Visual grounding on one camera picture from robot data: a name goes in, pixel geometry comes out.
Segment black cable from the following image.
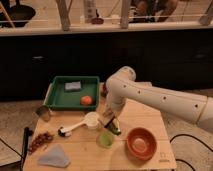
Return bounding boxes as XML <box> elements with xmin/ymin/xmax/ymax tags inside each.
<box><xmin>169</xmin><ymin>133</ymin><xmax>213</xmax><ymax>171</ymax></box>

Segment green plastic tray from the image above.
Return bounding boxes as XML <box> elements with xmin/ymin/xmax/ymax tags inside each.
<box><xmin>45</xmin><ymin>76</ymin><xmax>99</xmax><ymax>111</ymax></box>

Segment small metal cup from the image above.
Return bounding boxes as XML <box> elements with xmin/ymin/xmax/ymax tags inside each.
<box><xmin>36</xmin><ymin>105</ymin><xmax>51</xmax><ymax>122</ymax></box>

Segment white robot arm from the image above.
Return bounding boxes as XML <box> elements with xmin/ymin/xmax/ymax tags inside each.
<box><xmin>100</xmin><ymin>66</ymin><xmax>213</xmax><ymax>134</ymax></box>

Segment grey sponge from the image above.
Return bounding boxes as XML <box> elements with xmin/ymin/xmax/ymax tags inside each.
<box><xmin>65</xmin><ymin>81</ymin><xmax>81</xmax><ymax>91</ymax></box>

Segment white measuring scoop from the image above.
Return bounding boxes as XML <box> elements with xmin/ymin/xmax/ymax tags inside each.
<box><xmin>58</xmin><ymin>112</ymin><xmax>99</xmax><ymax>137</ymax></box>

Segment green plastic cup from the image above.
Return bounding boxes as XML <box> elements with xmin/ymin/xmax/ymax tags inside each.
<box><xmin>96</xmin><ymin>131</ymin><xmax>114</xmax><ymax>148</ymax></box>

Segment orange bowl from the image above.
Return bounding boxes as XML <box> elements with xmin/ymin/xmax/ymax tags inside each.
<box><xmin>126</xmin><ymin>127</ymin><xmax>157</xmax><ymax>161</ymax></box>

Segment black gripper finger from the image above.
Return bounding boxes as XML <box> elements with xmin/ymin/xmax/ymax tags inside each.
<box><xmin>105</xmin><ymin>119</ymin><xmax>115</xmax><ymax>129</ymax></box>

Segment dark red bowl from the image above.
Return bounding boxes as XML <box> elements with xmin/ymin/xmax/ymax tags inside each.
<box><xmin>101</xmin><ymin>83</ymin><xmax>108</xmax><ymax>97</ymax></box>

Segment orange tomato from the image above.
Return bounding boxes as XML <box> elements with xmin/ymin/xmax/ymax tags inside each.
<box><xmin>81</xmin><ymin>96</ymin><xmax>93</xmax><ymax>106</ymax></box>

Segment banana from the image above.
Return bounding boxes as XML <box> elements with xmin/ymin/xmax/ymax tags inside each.
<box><xmin>113</xmin><ymin>118</ymin><xmax>120</xmax><ymax>131</ymax></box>

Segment light blue cloth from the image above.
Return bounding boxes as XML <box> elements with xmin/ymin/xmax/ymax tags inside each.
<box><xmin>37</xmin><ymin>145</ymin><xmax>70</xmax><ymax>168</ymax></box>

